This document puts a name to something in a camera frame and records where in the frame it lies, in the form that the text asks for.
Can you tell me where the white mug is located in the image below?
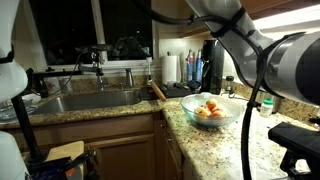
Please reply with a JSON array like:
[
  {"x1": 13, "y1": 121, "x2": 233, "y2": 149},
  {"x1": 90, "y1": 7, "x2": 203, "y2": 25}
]
[
  {"x1": 59, "y1": 78, "x2": 74, "y2": 94},
  {"x1": 44, "y1": 77, "x2": 62, "y2": 95}
]

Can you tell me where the white framed window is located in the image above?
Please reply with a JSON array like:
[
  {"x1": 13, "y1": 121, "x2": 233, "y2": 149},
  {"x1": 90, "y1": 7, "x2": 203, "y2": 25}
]
[{"x1": 28, "y1": 0, "x2": 160, "y2": 72}]

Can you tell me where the white dish brush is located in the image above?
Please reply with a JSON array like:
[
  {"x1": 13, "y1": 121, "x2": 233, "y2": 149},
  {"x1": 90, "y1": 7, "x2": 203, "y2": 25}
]
[{"x1": 145, "y1": 56, "x2": 154, "y2": 85}]

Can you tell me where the black stereo camera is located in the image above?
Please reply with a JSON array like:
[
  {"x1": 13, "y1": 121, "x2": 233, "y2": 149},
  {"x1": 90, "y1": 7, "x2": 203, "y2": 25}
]
[{"x1": 75, "y1": 43, "x2": 114, "y2": 55}]

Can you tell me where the large glass bowl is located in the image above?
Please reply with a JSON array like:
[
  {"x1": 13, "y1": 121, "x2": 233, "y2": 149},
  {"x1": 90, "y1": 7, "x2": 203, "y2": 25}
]
[{"x1": 180, "y1": 93, "x2": 245, "y2": 128}]

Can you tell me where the under cabinet light strip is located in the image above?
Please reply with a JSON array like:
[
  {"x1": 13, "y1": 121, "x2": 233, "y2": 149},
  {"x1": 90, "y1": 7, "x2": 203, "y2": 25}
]
[{"x1": 252, "y1": 4, "x2": 320, "y2": 34}]

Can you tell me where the small jar black lid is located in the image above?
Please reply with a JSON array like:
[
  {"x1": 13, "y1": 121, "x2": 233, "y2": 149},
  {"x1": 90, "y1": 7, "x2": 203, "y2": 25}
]
[{"x1": 224, "y1": 75, "x2": 235, "y2": 93}]

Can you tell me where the metal cup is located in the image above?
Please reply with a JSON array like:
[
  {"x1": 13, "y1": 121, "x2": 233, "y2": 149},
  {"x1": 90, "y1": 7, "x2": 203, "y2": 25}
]
[{"x1": 271, "y1": 94, "x2": 282, "y2": 114}]

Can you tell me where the wooden base cabinet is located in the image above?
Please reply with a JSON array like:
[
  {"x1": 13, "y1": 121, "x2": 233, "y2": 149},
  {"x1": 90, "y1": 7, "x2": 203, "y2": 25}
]
[{"x1": 0, "y1": 111, "x2": 201, "y2": 180}]

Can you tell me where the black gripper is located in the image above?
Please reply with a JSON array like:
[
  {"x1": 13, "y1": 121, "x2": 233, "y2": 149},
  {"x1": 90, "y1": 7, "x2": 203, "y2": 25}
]
[{"x1": 279, "y1": 149, "x2": 320, "y2": 180}]

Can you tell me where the wooden rolling pin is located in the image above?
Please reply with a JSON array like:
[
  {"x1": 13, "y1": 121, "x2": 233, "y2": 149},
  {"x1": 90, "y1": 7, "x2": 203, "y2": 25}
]
[{"x1": 149, "y1": 81, "x2": 168, "y2": 103}]

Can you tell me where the spray bottle red label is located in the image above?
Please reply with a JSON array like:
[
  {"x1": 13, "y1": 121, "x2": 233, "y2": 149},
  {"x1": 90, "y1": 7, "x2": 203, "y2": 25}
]
[{"x1": 186, "y1": 49, "x2": 195, "y2": 83}]

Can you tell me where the metal soap dispenser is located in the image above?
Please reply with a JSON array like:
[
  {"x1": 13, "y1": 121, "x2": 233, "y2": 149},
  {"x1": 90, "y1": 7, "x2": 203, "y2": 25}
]
[{"x1": 124, "y1": 68, "x2": 135, "y2": 89}]

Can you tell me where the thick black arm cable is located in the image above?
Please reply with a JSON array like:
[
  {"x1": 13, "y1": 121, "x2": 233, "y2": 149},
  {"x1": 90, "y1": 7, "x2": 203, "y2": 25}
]
[{"x1": 133, "y1": 0, "x2": 306, "y2": 180}]

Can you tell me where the black equipment orange tag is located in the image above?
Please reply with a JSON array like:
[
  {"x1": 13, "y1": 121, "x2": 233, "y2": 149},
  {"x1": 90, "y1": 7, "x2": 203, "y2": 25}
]
[{"x1": 26, "y1": 150, "x2": 98, "y2": 180}]

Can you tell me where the paper towel roll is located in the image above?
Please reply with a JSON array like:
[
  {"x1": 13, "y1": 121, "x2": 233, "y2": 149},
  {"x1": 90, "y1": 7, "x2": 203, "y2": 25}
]
[{"x1": 161, "y1": 54, "x2": 181, "y2": 86}]

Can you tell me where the light wooden board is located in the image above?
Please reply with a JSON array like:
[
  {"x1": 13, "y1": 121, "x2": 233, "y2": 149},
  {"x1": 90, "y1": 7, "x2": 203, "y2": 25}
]
[{"x1": 44, "y1": 140, "x2": 86, "y2": 162}]

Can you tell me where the black stand pole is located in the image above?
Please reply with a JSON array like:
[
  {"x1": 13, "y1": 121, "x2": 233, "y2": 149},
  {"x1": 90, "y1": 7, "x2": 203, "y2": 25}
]
[{"x1": 11, "y1": 95, "x2": 48, "y2": 164}]

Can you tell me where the black flat tray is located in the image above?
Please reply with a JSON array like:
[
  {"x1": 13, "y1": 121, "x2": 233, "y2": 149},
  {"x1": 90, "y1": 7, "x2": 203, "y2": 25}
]
[{"x1": 139, "y1": 83, "x2": 203, "y2": 100}]

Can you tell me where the stainless steel sink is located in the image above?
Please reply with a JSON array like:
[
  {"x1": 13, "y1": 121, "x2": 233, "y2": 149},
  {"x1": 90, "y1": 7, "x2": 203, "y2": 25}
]
[{"x1": 31, "y1": 89, "x2": 143, "y2": 116}]

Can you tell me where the wooden wall cabinet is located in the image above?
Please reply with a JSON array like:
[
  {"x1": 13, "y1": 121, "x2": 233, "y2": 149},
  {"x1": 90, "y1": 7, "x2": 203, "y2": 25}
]
[{"x1": 176, "y1": 23, "x2": 218, "y2": 39}]

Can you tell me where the tall black appliance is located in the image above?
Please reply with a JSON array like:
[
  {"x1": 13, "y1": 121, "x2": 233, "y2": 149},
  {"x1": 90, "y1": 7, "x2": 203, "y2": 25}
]
[{"x1": 201, "y1": 39, "x2": 225, "y2": 95}]

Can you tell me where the yellow red apple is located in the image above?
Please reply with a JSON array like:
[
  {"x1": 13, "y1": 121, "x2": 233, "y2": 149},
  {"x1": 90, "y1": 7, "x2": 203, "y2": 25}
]
[{"x1": 205, "y1": 98, "x2": 219, "y2": 111}]

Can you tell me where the chrome kitchen faucet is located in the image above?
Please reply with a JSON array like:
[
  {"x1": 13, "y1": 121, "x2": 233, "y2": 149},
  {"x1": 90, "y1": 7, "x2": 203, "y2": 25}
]
[{"x1": 79, "y1": 52, "x2": 107, "y2": 92}]

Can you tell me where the black power cable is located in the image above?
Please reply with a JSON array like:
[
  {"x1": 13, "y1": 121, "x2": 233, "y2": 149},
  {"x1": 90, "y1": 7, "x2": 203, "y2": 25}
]
[{"x1": 219, "y1": 89, "x2": 251, "y2": 102}]

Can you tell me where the clear glass dish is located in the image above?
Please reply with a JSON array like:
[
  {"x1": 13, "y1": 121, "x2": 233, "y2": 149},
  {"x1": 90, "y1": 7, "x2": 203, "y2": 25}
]
[{"x1": 0, "y1": 96, "x2": 38, "y2": 122}]

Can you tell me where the pale spray bottle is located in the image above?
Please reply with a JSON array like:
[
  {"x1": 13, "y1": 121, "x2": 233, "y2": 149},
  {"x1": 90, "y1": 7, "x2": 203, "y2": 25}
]
[{"x1": 179, "y1": 51, "x2": 188, "y2": 83}]

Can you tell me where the blue spray bottle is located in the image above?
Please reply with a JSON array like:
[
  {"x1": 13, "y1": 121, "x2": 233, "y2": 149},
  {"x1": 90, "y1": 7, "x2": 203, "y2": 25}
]
[{"x1": 194, "y1": 49, "x2": 204, "y2": 84}]

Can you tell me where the orange fruit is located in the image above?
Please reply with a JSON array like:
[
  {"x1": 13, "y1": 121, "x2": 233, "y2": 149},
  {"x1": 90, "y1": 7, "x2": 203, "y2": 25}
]
[
  {"x1": 211, "y1": 109, "x2": 228, "y2": 118},
  {"x1": 194, "y1": 106, "x2": 212, "y2": 118}
]

